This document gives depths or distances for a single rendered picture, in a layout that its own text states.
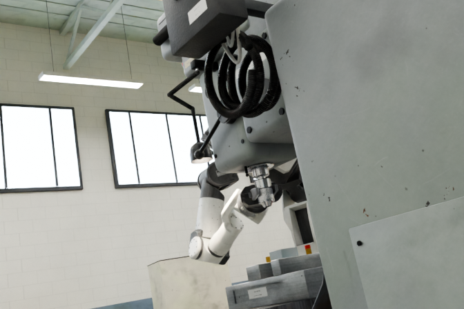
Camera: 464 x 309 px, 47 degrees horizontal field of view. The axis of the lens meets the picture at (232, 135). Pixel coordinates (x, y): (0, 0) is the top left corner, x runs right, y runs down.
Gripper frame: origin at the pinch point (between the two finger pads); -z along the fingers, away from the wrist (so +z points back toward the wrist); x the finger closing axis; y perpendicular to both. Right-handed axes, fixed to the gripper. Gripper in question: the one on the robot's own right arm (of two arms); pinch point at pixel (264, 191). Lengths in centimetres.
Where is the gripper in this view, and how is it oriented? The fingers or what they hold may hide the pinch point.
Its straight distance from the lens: 153.9
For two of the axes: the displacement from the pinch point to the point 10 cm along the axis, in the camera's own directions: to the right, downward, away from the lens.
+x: 9.6, -1.2, 2.3
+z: -1.9, 3.0, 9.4
